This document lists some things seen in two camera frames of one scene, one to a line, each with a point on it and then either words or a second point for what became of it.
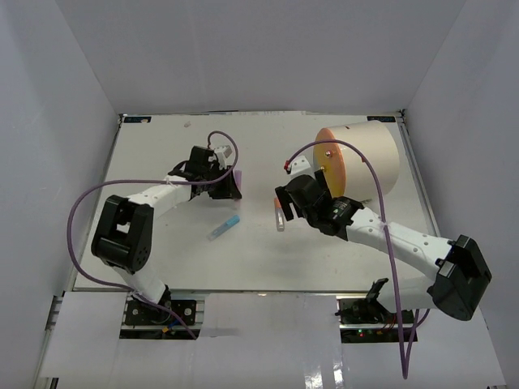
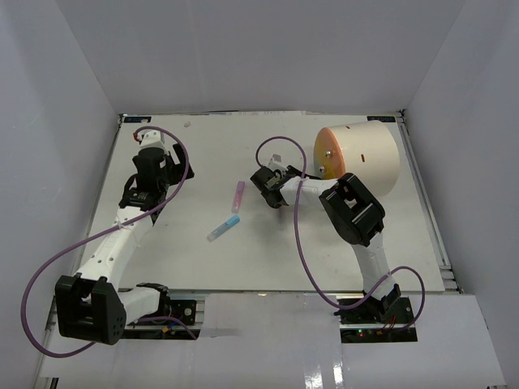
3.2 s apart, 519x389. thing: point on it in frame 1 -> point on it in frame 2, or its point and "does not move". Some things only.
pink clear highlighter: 238,177 -> 238,197
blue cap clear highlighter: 231,222 does not move
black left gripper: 229,190 -> 178,168
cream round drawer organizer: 345,173 does not move
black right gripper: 285,201 -> 291,170
